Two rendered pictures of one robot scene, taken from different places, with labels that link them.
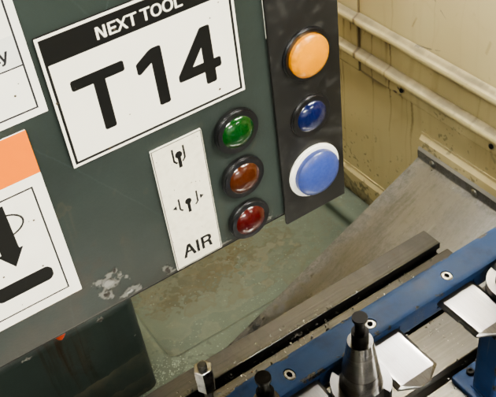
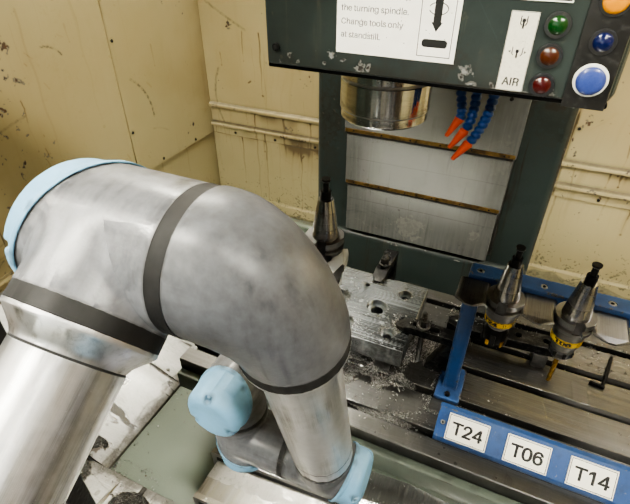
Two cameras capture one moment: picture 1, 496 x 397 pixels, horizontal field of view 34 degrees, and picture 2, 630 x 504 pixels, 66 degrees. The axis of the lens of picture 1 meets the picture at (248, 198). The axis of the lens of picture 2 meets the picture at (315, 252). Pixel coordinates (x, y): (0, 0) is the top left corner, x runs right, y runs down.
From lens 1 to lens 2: 39 cm
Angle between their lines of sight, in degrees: 41
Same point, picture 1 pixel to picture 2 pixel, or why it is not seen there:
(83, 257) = (461, 48)
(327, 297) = (629, 348)
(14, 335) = (419, 67)
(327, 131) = (609, 60)
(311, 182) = (582, 82)
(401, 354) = (614, 326)
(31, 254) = (443, 29)
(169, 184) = (512, 35)
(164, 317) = not seen: hidden behind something
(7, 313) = (422, 53)
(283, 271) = not seen: outside the picture
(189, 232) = (509, 70)
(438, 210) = not seen: outside the picture
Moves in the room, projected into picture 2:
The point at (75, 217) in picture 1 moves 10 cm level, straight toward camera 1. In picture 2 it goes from (467, 24) to (428, 39)
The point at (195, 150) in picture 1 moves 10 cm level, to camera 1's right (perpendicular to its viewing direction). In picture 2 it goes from (533, 23) to (626, 39)
